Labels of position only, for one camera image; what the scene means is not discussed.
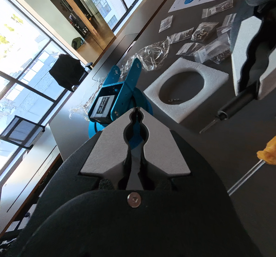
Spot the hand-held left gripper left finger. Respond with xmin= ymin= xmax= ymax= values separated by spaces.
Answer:
xmin=80 ymin=108 xmax=138 ymax=178

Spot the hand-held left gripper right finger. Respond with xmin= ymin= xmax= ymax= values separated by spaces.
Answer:
xmin=138 ymin=108 xmax=191 ymax=176

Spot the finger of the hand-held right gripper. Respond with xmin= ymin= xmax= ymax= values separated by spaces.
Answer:
xmin=257 ymin=49 xmax=276 ymax=101
xmin=231 ymin=15 xmax=263 ymax=96

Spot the black electric screwdriver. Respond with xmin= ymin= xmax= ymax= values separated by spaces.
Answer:
xmin=199 ymin=83 xmax=259 ymax=134

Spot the blue robot arm base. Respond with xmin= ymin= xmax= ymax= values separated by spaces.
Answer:
xmin=87 ymin=58 xmax=153 ymax=149

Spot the light grey desk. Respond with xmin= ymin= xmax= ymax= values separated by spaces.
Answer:
xmin=0 ymin=124 xmax=63 ymax=231

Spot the cluster of screw bags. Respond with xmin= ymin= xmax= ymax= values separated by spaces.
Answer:
xmin=168 ymin=0 xmax=237 ymax=65

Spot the crumpled clear plastic wrap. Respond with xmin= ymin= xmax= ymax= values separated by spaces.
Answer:
xmin=69 ymin=36 xmax=173 ymax=120

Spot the black mesh chair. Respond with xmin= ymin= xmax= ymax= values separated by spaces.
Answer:
xmin=0 ymin=115 xmax=46 ymax=150

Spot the black office chair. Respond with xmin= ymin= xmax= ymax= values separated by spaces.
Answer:
xmin=48 ymin=54 xmax=93 ymax=93

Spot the green bag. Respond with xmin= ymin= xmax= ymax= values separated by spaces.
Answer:
xmin=71 ymin=37 xmax=83 ymax=50

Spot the large grid window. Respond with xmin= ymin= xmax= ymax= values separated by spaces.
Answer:
xmin=0 ymin=0 xmax=87 ymax=175

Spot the white foam packing frame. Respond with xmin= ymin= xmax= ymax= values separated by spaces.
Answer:
xmin=143 ymin=57 xmax=229 ymax=123

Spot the yellow handled screwdriver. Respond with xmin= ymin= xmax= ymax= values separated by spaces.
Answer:
xmin=227 ymin=135 xmax=276 ymax=194

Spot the wooden cabinet wall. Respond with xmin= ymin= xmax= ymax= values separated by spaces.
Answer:
xmin=52 ymin=0 xmax=116 ymax=57

